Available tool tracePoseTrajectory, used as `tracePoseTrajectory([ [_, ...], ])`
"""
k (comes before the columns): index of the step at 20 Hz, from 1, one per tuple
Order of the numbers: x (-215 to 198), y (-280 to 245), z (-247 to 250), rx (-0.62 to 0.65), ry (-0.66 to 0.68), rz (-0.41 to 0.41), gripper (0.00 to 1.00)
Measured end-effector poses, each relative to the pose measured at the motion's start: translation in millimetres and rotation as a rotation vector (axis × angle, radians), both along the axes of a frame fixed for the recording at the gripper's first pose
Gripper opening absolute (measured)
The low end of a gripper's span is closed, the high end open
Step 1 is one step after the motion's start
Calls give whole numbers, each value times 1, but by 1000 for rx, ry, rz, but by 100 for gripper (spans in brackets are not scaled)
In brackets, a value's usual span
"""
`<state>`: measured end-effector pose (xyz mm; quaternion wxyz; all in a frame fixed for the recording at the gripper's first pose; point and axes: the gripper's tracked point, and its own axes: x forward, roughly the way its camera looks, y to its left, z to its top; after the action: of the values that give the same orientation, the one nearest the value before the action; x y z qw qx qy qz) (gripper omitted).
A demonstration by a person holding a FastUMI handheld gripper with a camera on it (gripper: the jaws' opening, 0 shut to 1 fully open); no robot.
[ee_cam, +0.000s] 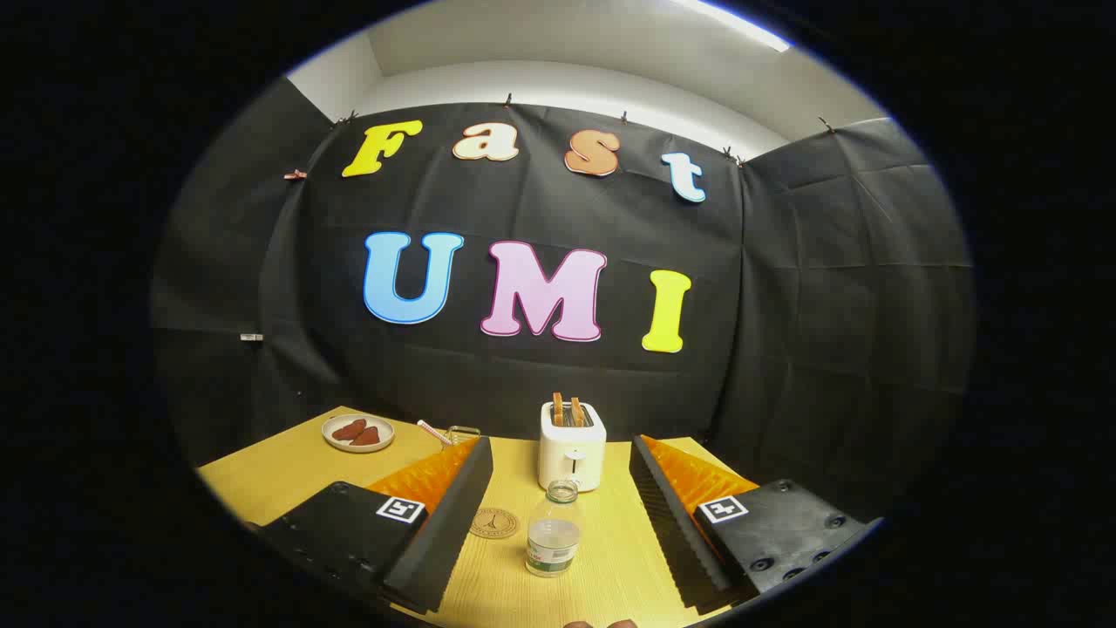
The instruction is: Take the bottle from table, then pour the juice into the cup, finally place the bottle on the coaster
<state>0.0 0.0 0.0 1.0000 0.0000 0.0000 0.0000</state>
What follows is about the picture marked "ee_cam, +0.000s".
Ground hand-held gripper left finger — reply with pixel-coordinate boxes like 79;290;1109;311
248;436;494;616

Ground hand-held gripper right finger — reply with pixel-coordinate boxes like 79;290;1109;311
629;434;882;616

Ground round cork coaster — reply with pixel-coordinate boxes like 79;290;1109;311
470;508;521;540

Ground clear plastic juice bottle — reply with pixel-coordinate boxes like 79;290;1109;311
526;480;583;578

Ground white toaster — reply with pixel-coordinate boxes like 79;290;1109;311
538;401;608;493

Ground round white plate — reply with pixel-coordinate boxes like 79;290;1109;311
322;413;396;454

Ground black backdrop cloth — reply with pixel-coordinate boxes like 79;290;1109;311
150;77;976;524

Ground wooden table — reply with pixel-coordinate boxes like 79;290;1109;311
196;406;759;628

